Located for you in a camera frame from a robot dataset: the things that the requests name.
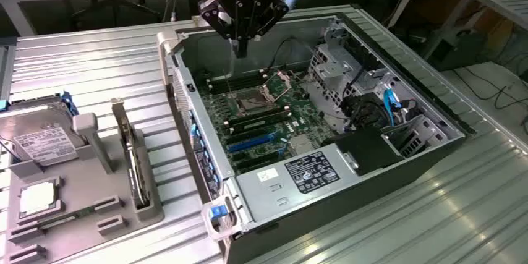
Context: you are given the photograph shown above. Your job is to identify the blue expansion slot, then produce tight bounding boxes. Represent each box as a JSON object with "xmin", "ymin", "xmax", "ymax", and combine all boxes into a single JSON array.
[{"xmin": 227, "ymin": 133, "xmax": 279, "ymax": 154}]

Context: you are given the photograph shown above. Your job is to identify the metal socket cover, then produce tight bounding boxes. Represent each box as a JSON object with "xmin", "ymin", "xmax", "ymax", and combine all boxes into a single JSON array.
[{"xmin": 263, "ymin": 70, "xmax": 298, "ymax": 95}]

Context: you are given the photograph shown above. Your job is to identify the black chair base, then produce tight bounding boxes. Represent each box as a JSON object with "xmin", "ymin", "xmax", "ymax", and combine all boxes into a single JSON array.
[{"xmin": 68, "ymin": 0, "xmax": 164, "ymax": 28}]

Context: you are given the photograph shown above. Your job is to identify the perforated metal drive cage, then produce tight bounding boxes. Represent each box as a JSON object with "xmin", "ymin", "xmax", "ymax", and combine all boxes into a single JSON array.
[{"xmin": 307, "ymin": 43, "xmax": 399, "ymax": 132}]

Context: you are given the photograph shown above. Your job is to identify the CPU socket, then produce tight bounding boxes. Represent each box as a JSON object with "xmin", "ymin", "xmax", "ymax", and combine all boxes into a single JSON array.
[{"xmin": 234, "ymin": 88, "xmax": 274, "ymax": 114}]

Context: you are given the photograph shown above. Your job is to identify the green motherboard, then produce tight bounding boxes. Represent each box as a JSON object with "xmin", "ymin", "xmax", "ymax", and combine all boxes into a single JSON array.
[{"xmin": 198, "ymin": 66, "xmax": 344, "ymax": 176}]

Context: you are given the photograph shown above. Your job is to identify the black RAM stick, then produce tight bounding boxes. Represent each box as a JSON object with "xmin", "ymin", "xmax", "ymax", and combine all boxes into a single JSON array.
[{"xmin": 226, "ymin": 105, "xmax": 292, "ymax": 132}]

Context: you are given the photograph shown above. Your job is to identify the black box device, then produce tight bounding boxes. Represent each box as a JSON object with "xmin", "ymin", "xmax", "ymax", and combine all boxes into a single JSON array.
[{"xmin": 428, "ymin": 28, "xmax": 491, "ymax": 72}]

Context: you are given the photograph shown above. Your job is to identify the black plastic shroud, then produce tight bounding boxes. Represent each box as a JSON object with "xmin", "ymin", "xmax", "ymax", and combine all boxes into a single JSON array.
[{"xmin": 334, "ymin": 127, "xmax": 406, "ymax": 177}]

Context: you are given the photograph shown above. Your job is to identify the metal disk bay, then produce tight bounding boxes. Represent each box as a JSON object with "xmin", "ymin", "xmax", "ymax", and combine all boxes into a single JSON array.
[{"xmin": 382, "ymin": 114, "xmax": 451, "ymax": 157}]

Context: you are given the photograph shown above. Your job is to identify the grey power supply unit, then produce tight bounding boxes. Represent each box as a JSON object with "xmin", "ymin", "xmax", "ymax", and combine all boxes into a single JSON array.
[{"xmin": 234, "ymin": 143, "xmax": 364, "ymax": 225}]

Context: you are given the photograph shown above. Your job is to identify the hard disk with blue carrier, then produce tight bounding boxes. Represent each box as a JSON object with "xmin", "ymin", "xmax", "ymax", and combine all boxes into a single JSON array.
[{"xmin": 0, "ymin": 90, "xmax": 79, "ymax": 168}]

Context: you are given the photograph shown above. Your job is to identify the open black PC case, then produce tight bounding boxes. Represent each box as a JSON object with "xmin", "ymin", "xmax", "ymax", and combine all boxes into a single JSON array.
[{"xmin": 156, "ymin": 12, "xmax": 476, "ymax": 264}]

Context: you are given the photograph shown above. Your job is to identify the grey plastic parts rack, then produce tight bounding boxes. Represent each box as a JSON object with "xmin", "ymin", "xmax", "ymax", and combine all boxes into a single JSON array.
[{"xmin": 6, "ymin": 112, "xmax": 166, "ymax": 263}]

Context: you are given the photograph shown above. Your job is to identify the green RAM stick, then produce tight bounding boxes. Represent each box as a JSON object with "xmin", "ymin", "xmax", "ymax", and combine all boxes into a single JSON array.
[{"xmin": 39, "ymin": 207, "xmax": 99, "ymax": 227}]

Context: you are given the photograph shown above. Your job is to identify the silver CPU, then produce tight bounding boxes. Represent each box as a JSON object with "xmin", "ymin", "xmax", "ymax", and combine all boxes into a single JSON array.
[{"xmin": 19, "ymin": 182, "xmax": 58, "ymax": 215}]

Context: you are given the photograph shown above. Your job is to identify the black wire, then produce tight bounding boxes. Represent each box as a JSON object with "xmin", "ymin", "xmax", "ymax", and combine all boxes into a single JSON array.
[{"xmin": 266, "ymin": 38, "xmax": 315, "ymax": 74}]

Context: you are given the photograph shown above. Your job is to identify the blue wire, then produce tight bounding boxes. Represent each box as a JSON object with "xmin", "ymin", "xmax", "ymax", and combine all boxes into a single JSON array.
[{"xmin": 382, "ymin": 88, "xmax": 404, "ymax": 129}]

